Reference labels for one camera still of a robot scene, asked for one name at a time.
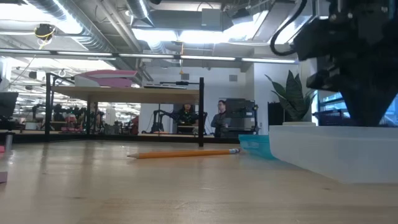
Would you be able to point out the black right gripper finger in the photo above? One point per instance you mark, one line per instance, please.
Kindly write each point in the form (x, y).
(368, 109)

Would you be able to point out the translucent plastic box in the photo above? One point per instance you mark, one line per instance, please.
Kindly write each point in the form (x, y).
(335, 155)

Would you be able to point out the yellow pencil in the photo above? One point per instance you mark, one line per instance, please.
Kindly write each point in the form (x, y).
(186, 153)

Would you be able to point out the black background robot arm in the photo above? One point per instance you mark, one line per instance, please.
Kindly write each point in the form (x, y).
(158, 123)

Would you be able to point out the black perforated crate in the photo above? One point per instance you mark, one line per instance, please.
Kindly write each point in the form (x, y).
(329, 119)

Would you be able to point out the white planter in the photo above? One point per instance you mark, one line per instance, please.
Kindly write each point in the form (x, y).
(298, 123)

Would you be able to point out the green snake plant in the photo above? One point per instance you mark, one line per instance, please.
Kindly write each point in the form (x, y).
(292, 99)

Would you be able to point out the black cabinet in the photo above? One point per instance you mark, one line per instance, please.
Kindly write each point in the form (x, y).
(275, 115)

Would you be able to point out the black machine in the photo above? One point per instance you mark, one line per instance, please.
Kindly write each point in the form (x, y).
(242, 112)

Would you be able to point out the standing person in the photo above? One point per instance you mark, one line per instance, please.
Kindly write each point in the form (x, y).
(220, 119)

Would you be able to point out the grey ceiling box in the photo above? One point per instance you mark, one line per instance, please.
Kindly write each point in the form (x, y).
(211, 17)

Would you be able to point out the seated person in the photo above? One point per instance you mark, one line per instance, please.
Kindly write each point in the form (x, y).
(186, 118)

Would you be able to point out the black horizontal bar device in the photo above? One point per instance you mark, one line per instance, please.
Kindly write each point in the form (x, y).
(182, 83)

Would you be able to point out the wooden background table top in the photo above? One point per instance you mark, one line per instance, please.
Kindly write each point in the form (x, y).
(130, 95)

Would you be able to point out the thick pink foam board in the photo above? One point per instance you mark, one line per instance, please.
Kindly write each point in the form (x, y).
(115, 82)

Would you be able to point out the thin pink foam board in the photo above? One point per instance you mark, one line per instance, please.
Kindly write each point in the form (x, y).
(109, 73)

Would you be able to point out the dark monitor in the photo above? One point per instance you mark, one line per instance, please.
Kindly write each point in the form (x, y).
(7, 105)

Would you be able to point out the small pink object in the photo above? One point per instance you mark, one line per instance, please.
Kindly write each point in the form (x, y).
(2, 149)

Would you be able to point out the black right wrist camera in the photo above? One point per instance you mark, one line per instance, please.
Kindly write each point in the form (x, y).
(321, 79)

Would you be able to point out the black vertical frame post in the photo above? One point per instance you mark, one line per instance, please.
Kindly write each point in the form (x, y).
(201, 118)
(48, 109)

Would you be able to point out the silver spiral duct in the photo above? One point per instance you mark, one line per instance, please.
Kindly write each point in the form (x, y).
(140, 9)

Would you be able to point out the grey metal post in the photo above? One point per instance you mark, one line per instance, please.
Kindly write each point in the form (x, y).
(9, 143)

